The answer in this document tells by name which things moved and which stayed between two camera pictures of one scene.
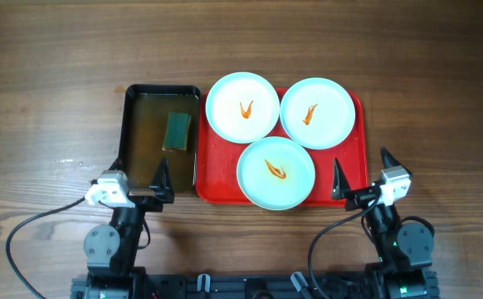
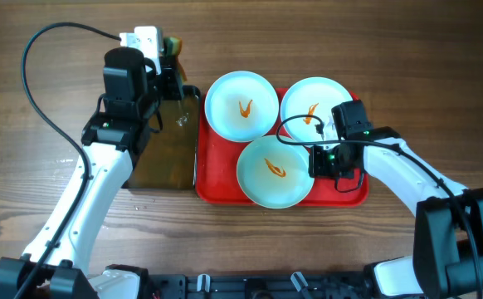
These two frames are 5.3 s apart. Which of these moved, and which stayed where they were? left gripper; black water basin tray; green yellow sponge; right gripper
Moved: left gripper; right gripper; green yellow sponge
Stayed: black water basin tray
